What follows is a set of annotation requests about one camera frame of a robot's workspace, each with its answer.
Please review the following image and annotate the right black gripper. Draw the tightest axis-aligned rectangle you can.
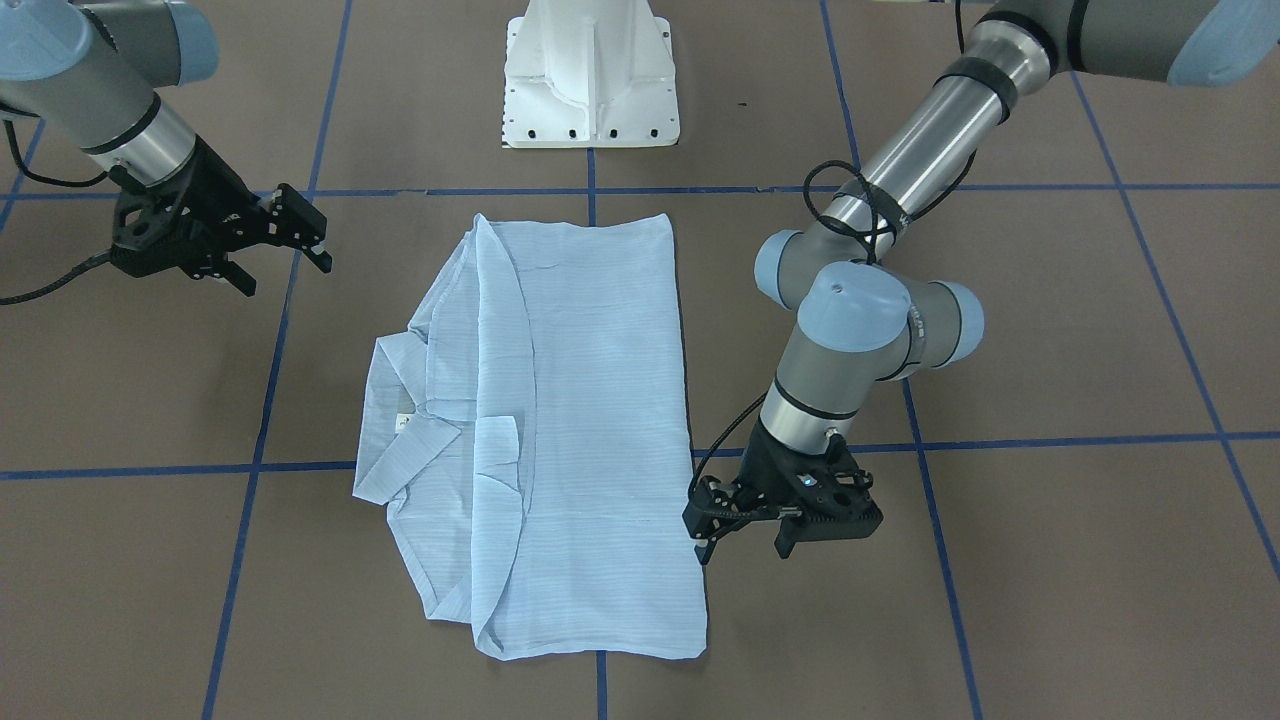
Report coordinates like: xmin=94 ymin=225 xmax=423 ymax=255
xmin=110 ymin=137 xmax=333 ymax=297

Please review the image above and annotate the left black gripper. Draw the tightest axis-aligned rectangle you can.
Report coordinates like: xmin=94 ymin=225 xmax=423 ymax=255
xmin=682 ymin=420 xmax=861 ymax=566

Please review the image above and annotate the light blue button shirt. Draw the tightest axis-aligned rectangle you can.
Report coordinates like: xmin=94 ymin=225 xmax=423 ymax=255
xmin=353 ymin=214 xmax=708 ymax=661

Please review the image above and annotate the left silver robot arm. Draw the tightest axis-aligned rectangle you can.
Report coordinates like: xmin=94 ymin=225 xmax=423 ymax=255
xmin=710 ymin=54 xmax=1277 ymax=583

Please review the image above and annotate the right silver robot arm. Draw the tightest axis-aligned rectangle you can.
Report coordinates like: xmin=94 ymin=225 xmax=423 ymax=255
xmin=1 ymin=1 xmax=333 ymax=305

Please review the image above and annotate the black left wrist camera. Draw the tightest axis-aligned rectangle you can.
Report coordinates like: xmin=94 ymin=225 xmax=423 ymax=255
xmin=774 ymin=469 xmax=884 ymax=559

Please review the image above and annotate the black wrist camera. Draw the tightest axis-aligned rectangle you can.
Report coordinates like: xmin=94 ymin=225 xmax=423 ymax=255
xmin=110 ymin=190 xmax=191 ymax=278
xmin=774 ymin=469 xmax=884 ymax=559

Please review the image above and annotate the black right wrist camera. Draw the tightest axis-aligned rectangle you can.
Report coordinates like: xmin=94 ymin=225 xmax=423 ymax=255
xmin=110 ymin=190 xmax=191 ymax=278

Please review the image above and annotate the white camera pedestal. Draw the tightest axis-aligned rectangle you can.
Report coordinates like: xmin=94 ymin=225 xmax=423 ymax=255
xmin=500 ymin=1 xmax=681 ymax=149

